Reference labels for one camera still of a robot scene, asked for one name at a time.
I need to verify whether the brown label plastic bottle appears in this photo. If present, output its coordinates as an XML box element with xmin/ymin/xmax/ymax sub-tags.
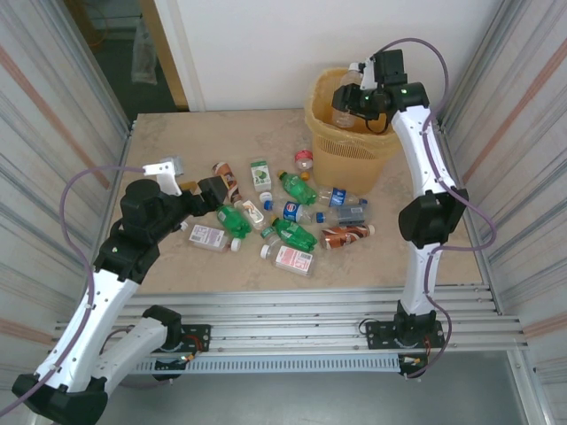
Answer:
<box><xmin>320</xmin><ymin>223</ymin><xmax>377</xmax><ymax>250</ymax></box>
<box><xmin>211</xmin><ymin>161</ymin><xmax>245</xmax><ymax>205</ymax></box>

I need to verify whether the green bottle yellow cap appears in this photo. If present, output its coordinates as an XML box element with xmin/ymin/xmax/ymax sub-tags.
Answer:
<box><xmin>215</xmin><ymin>203</ymin><xmax>253</xmax><ymax>238</ymax></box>
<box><xmin>276</xmin><ymin>170</ymin><xmax>320</xmax><ymax>206</ymax></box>
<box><xmin>268</xmin><ymin>216</ymin><xmax>320</xmax><ymax>254</ymax></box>

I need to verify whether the clear bottle orange white label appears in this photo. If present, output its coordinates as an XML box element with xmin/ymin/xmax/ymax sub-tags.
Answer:
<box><xmin>241</xmin><ymin>199</ymin><xmax>268</xmax><ymax>232</ymax></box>

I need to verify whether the green white carton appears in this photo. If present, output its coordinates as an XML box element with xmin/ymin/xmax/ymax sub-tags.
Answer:
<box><xmin>249</xmin><ymin>158</ymin><xmax>274</xmax><ymax>193</ymax></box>

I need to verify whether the clear bottle green label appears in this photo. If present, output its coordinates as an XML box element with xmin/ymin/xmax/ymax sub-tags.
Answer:
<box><xmin>260</xmin><ymin>224</ymin><xmax>283</xmax><ymax>250</ymax></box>

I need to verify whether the crushed bottle red label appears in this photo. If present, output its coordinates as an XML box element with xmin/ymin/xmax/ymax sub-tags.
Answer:
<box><xmin>293</xmin><ymin>149</ymin><xmax>315</xmax><ymax>172</ymax></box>

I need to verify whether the clear Pepsi bottle blue cap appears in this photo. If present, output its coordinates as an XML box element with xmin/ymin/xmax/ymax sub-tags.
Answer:
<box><xmin>263</xmin><ymin>199</ymin><xmax>321</xmax><ymax>224</ymax></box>

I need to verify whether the clear bottle blue label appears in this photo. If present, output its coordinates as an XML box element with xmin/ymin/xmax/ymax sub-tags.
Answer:
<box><xmin>315</xmin><ymin>186</ymin><xmax>369</xmax><ymax>208</ymax></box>

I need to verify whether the clear bottle grey label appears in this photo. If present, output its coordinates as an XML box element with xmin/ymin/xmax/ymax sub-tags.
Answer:
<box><xmin>315</xmin><ymin>205</ymin><xmax>369</xmax><ymax>225</ymax></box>

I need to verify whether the yellow plastic bin liner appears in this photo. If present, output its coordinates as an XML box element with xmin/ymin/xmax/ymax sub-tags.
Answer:
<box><xmin>304</xmin><ymin>66</ymin><xmax>402</xmax><ymax>161</ymax></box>

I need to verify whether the orange plastic waste bin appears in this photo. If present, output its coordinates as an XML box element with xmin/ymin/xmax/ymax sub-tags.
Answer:
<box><xmin>309</xmin><ymin>66</ymin><xmax>402</xmax><ymax>196</ymax></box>

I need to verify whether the corrugated translucent side panel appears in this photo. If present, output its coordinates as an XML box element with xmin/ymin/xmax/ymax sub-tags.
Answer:
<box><xmin>436</xmin><ymin>0</ymin><xmax>567</xmax><ymax>425</ymax></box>
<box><xmin>0</xmin><ymin>0</ymin><xmax>134</xmax><ymax>425</ymax></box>

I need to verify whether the clear plastic bag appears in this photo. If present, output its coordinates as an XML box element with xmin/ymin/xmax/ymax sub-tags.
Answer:
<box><xmin>130</xmin><ymin>17</ymin><xmax>159</xmax><ymax>86</ymax></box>

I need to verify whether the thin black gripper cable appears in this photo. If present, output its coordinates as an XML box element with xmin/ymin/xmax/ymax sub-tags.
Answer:
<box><xmin>349</xmin><ymin>108</ymin><xmax>394</xmax><ymax>135</ymax></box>

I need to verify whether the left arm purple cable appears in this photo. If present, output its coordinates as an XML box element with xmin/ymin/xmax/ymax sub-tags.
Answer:
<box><xmin>0</xmin><ymin>166</ymin><xmax>146</xmax><ymax>415</ymax></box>

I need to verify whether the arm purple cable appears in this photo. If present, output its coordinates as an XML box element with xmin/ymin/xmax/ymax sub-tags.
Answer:
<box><xmin>376</xmin><ymin>37</ymin><xmax>497</xmax><ymax>380</ymax></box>
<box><xmin>0</xmin><ymin>166</ymin><xmax>146</xmax><ymax>415</ymax></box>

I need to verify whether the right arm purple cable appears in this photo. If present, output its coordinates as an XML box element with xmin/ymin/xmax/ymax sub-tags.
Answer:
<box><xmin>376</xmin><ymin>37</ymin><xmax>497</xmax><ymax>380</ymax></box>

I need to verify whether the aluminium table frame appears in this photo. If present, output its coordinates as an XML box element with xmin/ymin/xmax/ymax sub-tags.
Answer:
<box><xmin>47</xmin><ymin>282</ymin><xmax>531</xmax><ymax>360</ymax></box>

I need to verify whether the wooden door frame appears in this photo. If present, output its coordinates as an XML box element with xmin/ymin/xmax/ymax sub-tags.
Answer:
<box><xmin>136</xmin><ymin>0</ymin><xmax>190</xmax><ymax>112</ymax></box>

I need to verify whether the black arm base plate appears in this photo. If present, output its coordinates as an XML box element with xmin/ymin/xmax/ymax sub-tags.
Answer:
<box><xmin>365</xmin><ymin>319</ymin><xmax>446</xmax><ymax>352</ymax></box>
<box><xmin>176</xmin><ymin>323</ymin><xmax>213</xmax><ymax>354</ymax></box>

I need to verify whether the grey slotted cable duct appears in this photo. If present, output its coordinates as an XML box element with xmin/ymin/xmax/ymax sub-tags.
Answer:
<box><xmin>132</xmin><ymin>355</ymin><xmax>402</xmax><ymax>375</ymax></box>

